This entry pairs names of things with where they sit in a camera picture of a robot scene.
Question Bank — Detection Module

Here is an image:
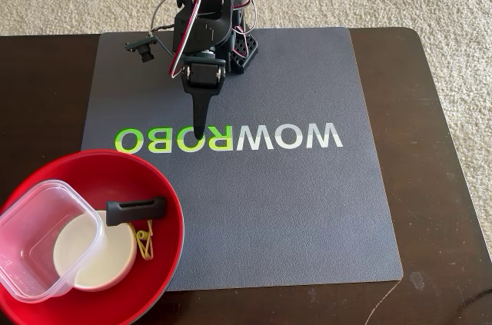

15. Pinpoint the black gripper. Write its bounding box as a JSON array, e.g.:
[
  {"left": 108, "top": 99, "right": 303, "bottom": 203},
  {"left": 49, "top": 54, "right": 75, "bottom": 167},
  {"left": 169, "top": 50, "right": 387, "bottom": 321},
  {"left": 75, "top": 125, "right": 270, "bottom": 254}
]
[{"left": 180, "top": 50, "right": 227, "bottom": 141}]

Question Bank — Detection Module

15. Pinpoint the dark grey plastic part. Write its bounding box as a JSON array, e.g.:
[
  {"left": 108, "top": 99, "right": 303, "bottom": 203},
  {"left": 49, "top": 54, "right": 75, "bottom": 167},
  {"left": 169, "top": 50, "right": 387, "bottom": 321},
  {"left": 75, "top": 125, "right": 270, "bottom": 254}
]
[{"left": 105, "top": 196, "right": 167, "bottom": 228}]

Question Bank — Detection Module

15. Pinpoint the yellow-green clothespin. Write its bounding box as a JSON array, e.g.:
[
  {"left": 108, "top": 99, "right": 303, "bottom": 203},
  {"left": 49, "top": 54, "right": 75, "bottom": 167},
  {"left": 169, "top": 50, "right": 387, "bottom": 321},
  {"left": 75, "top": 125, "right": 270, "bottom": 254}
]
[{"left": 132, "top": 220, "right": 155, "bottom": 263}]

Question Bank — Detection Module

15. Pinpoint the small white bowl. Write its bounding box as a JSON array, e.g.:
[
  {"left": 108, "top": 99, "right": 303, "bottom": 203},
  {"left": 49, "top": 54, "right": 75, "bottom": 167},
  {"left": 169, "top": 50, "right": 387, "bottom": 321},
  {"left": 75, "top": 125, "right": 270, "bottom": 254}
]
[{"left": 52, "top": 209, "right": 138, "bottom": 291}]

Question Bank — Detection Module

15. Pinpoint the clear plastic container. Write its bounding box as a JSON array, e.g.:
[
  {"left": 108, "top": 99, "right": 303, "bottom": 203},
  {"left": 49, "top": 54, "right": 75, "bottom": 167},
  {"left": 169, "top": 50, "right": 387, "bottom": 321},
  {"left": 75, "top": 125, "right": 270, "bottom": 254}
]
[{"left": 0, "top": 180, "right": 105, "bottom": 305}]

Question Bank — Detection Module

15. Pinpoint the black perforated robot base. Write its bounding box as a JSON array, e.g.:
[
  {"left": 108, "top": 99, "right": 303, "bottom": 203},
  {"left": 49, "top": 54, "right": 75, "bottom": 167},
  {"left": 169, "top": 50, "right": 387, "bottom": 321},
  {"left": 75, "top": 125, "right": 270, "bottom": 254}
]
[{"left": 226, "top": 28, "right": 261, "bottom": 75}]

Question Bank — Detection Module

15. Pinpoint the red bowl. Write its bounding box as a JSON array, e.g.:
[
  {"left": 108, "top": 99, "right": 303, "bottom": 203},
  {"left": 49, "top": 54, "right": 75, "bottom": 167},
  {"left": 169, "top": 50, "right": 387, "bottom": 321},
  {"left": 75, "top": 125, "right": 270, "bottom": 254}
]
[{"left": 0, "top": 149, "right": 185, "bottom": 325}]

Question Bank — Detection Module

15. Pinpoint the grey WOWROBO mat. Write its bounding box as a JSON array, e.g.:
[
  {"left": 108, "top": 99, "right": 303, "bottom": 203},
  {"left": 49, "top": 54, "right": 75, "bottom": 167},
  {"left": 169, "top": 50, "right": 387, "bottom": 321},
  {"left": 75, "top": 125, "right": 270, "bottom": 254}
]
[{"left": 80, "top": 27, "right": 404, "bottom": 292}]

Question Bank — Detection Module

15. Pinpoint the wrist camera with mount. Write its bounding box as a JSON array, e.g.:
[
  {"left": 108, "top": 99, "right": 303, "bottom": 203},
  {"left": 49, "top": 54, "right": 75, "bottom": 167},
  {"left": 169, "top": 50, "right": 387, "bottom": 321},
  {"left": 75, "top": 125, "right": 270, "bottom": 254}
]
[{"left": 123, "top": 32, "right": 181, "bottom": 65}]

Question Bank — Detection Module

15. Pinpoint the thin black camera cable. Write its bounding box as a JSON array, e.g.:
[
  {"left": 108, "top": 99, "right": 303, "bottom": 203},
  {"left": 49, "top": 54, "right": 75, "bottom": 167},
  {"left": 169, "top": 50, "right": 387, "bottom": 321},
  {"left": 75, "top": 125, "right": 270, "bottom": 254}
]
[{"left": 148, "top": 24, "right": 176, "bottom": 36}]

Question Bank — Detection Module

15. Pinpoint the grey USB cable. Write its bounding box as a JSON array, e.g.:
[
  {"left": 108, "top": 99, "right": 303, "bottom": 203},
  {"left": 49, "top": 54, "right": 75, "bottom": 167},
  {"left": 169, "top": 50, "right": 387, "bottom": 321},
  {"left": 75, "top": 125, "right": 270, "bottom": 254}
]
[{"left": 151, "top": 0, "right": 181, "bottom": 34}]

